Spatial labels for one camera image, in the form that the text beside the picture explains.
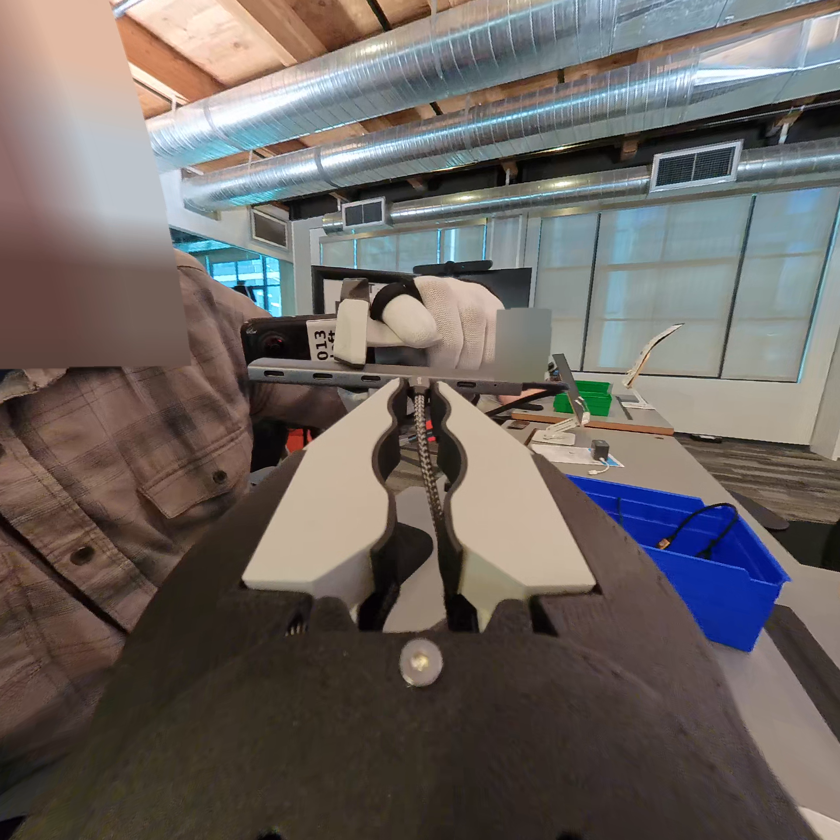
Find black cable with orange plug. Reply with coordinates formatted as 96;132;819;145
654;502;745;561

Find person's left forearm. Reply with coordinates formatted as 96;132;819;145
174;254;349;427

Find person's left hand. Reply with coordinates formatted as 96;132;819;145
365;273;508;378

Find grey usb hub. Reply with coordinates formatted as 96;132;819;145
246;355;574;424

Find grey braided cable silver plug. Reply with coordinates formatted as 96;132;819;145
410;378;456;529

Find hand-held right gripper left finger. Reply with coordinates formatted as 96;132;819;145
243;381;404;620

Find blue plastic bin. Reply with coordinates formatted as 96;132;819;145
565;473;794;655

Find black monitor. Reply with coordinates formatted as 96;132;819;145
310;260;535;319

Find silver ceiling duct pipes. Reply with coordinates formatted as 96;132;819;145
142;0;840;227

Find white paper sheet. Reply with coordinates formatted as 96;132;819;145
531;439;627;475

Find green box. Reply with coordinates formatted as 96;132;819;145
553;380;615;418

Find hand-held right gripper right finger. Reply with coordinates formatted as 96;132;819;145
434;381;599;627

